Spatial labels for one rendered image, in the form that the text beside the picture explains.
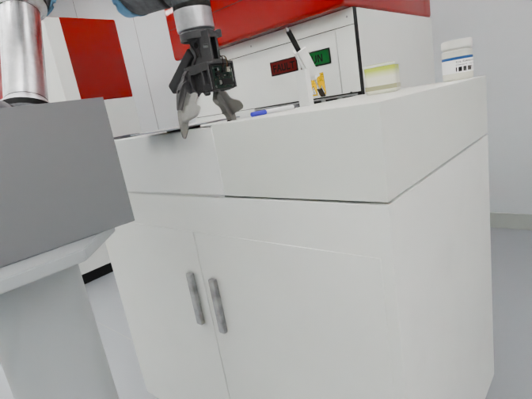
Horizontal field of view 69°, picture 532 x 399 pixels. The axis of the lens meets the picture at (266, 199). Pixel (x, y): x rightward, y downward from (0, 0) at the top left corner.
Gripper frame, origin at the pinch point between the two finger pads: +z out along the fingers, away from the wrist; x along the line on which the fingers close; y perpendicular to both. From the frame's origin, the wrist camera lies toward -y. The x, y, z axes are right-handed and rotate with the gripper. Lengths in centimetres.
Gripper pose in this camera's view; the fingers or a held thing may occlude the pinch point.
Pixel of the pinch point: (210, 133)
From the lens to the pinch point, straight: 86.1
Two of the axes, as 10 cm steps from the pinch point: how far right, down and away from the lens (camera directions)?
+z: 1.6, 9.6, 2.4
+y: 7.5, 0.4, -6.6
